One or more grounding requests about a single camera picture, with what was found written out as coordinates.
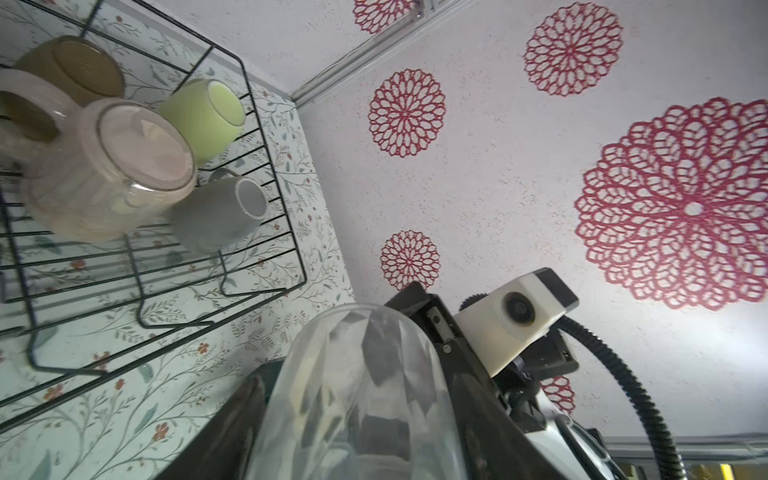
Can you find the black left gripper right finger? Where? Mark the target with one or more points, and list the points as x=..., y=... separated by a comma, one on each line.
x=492, y=444

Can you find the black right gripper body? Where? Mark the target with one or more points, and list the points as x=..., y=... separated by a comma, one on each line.
x=523, y=387

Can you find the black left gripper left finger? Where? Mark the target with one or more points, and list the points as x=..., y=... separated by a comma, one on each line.
x=221, y=450

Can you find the clear glass cup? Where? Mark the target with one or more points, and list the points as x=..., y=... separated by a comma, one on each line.
x=361, y=394

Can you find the grey cream cup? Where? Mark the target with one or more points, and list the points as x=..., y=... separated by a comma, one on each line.
x=219, y=213

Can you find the pink mug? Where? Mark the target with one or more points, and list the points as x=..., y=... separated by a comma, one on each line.
x=115, y=164

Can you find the light green cup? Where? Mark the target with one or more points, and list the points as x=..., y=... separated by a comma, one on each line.
x=208, y=115

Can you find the amber glass cup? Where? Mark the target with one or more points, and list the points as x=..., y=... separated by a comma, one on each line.
x=79, y=68

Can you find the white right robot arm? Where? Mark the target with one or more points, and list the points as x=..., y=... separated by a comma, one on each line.
x=571, y=449

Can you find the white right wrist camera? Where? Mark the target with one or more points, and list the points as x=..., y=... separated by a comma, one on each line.
x=504, y=323

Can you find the black wire dish rack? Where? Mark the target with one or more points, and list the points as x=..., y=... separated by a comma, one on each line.
x=75, y=316

